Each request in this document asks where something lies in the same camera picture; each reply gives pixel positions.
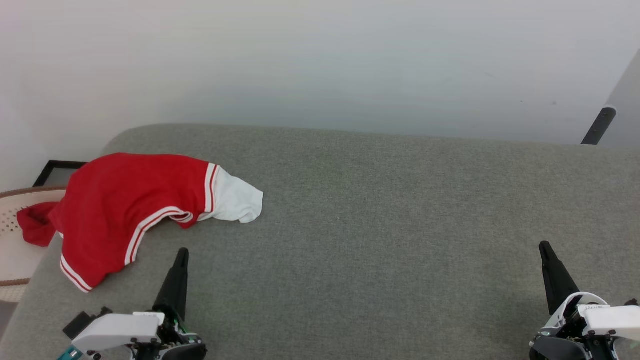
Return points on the red and white jersey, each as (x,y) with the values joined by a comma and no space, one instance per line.
(125,190)

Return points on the black slanted bar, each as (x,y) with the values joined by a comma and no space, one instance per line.
(598,126)

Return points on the red crumpled garment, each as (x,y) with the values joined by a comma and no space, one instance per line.
(35,225)

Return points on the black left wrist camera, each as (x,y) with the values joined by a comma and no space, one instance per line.
(77,322)

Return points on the black baseboard strip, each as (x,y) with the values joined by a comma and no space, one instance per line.
(67,163)

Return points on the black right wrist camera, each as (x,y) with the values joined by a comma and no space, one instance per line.
(632,302)

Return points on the cream plastic laundry basket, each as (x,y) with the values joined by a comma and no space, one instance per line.
(12,260)

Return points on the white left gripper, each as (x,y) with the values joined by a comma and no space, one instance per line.
(117,332)

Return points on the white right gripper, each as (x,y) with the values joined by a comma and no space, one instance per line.
(610,320)

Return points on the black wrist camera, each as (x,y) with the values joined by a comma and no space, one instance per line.
(632,302)
(77,322)

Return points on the grey fabric sofa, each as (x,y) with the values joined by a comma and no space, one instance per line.
(375,225)

